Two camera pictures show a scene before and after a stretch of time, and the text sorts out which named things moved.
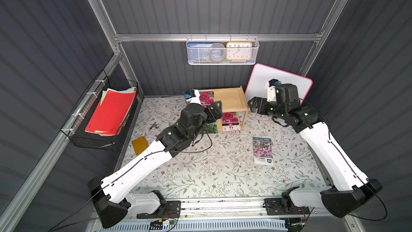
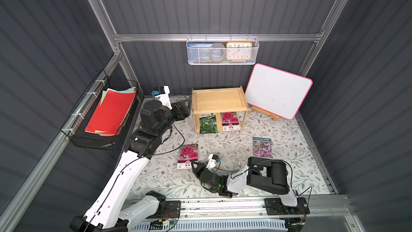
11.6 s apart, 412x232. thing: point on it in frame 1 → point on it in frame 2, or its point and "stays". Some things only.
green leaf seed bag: x=211 y=128 stays
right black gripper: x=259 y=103 → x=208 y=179
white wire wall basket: x=222 y=51 stays
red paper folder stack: x=111 y=111 stays
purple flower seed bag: x=263 y=152 stays
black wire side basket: x=102 y=117 stays
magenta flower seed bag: x=206 y=98 → x=187 y=153
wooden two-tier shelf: x=233 y=100 stays
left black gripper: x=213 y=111 → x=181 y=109
